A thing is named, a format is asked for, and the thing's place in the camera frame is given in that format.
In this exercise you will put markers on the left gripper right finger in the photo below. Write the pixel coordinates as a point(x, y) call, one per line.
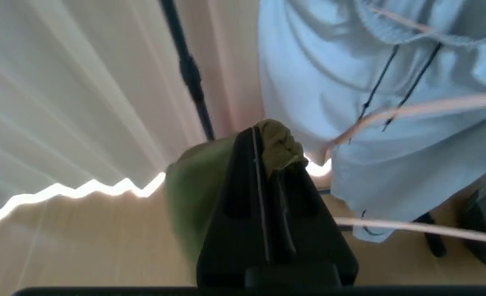
point(312, 238)

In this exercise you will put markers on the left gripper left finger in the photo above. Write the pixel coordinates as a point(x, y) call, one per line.
point(234, 230)

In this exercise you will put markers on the green garment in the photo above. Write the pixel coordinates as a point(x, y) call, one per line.
point(193, 193)

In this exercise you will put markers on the pale grey shorts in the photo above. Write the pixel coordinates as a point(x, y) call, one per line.
point(308, 82)

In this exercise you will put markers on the black clothes rack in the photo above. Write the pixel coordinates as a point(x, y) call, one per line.
point(190, 74)

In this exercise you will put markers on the beige curtain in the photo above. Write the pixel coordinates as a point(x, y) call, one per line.
point(61, 103)

